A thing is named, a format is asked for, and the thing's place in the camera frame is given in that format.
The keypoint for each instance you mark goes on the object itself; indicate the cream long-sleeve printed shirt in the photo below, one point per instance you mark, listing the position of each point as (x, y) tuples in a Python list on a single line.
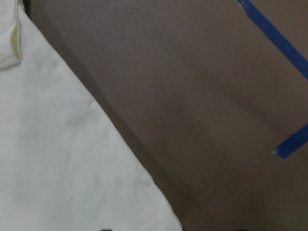
[(63, 164)]

